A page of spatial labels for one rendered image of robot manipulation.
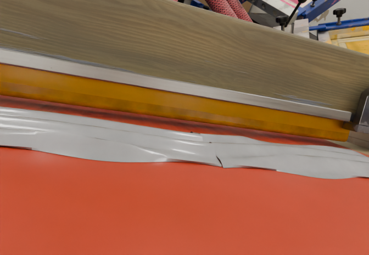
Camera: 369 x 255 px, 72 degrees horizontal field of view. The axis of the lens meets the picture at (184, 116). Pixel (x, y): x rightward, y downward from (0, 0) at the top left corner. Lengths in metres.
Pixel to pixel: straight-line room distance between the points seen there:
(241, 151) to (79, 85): 0.14
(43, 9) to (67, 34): 0.02
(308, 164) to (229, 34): 0.13
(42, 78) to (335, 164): 0.22
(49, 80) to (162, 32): 0.10
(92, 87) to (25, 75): 0.05
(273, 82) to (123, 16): 0.15
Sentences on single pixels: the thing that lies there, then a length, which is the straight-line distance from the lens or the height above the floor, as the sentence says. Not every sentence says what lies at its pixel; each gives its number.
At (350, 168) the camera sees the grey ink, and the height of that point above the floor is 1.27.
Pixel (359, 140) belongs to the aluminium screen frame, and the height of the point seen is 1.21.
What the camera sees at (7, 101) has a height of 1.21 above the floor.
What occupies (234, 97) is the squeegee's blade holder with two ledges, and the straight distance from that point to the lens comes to 0.22.
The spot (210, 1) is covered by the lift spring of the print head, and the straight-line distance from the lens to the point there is 0.83.
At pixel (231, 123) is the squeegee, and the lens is 0.25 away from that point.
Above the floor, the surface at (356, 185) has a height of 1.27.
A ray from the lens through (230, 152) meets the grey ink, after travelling 0.16.
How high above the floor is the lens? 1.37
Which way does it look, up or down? 39 degrees down
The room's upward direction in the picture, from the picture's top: 22 degrees clockwise
